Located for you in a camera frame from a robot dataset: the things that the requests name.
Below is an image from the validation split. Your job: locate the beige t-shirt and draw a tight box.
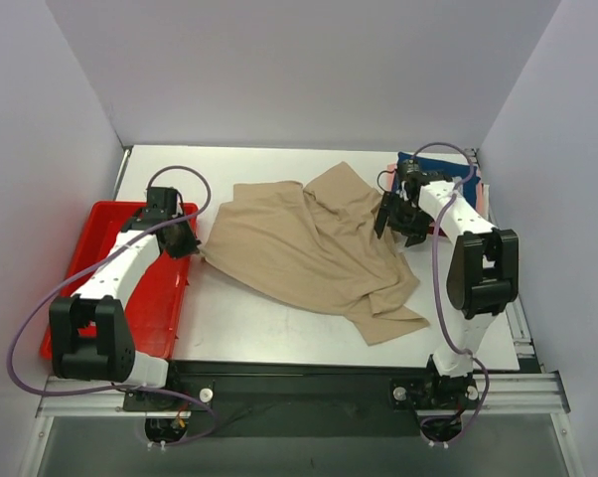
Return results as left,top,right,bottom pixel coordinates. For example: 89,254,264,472
203,162,429,345

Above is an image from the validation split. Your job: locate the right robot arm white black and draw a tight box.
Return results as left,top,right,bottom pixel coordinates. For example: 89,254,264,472
374,158,519,405

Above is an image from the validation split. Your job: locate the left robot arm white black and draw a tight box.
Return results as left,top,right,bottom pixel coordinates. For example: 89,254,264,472
49,187,200,409

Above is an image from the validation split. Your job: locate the folded pink t-shirt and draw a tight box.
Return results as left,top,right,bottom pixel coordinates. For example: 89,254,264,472
378,158,489,218

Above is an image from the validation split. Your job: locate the folded blue printed t-shirt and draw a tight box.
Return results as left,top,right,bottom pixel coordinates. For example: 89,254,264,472
388,152,481,209

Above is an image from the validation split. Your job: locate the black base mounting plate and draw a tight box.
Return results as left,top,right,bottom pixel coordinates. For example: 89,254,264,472
121,360,482,438

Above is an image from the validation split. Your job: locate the aluminium frame rail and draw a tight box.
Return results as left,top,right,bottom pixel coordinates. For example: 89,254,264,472
38,374,570,417

